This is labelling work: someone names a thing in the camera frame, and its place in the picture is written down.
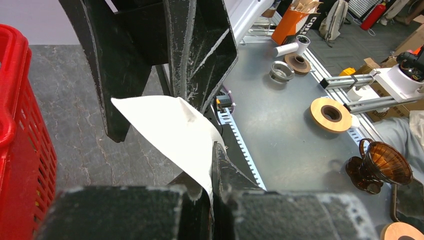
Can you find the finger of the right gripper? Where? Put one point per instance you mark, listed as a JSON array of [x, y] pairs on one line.
[[121, 48], [201, 49]]

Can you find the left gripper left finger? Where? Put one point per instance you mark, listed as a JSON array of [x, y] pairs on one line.
[[179, 210]]

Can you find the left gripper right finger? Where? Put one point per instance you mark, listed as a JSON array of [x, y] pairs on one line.
[[244, 211]]

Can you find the white paper coffee filter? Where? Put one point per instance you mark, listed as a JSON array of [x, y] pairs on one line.
[[177, 130]]

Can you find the amber glass dripper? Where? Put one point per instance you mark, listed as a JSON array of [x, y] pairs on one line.
[[377, 164]]

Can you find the orange cardboard box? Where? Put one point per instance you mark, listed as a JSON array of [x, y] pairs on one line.
[[297, 20]]

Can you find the brown tape roll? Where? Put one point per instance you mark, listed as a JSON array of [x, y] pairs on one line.
[[298, 63]]

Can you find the yellow tape roll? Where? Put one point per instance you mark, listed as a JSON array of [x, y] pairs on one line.
[[330, 115]]

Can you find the wooden round lid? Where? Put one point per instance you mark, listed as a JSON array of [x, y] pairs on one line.
[[400, 231]]

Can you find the red plastic shopping basket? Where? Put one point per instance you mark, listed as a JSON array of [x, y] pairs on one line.
[[28, 161]]

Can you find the smartphone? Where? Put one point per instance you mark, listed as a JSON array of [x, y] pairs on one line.
[[407, 204]]

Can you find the red fire extinguisher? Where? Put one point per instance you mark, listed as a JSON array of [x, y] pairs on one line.
[[374, 16]]

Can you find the white cable duct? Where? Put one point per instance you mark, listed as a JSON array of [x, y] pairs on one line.
[[237, 149]]

